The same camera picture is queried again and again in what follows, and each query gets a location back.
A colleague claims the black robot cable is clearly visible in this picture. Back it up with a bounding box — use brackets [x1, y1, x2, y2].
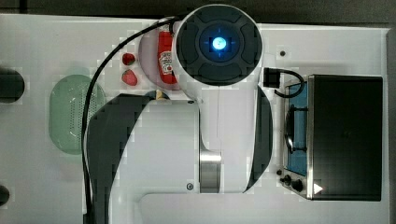
[80, 16, 181, 224]

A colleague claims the lower red strawberry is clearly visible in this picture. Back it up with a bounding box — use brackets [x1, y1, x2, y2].
[121, 69, 138, 86]

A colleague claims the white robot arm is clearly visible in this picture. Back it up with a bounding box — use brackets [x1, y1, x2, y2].
[84, 4, 273, 224]

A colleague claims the red ketchup bottle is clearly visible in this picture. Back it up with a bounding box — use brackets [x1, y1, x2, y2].
[157, 24, 177, 84]

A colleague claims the red strawberry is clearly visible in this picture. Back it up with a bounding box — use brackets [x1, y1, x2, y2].
[121, 69, 138, 86]
[122, 53, 135, 65]

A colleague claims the black oven power cable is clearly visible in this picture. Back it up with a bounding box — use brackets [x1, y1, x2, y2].
[262, 67, 305, 99]

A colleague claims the black toaster oven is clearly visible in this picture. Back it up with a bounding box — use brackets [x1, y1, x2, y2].
[280, 75, 383, 202]

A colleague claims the upper red strawberry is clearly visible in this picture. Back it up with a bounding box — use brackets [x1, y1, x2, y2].
[122, 53, 135, 65]

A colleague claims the blue bowl with chicken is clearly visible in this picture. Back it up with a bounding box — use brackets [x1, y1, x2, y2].
[146, 90, 169, 100]

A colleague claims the grey oval plate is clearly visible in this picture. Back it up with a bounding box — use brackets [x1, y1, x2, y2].
[138, 29, 179, 91]

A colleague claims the green perforated strainer dish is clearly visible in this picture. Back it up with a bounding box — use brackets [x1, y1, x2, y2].
[49, 75, 91, 155]

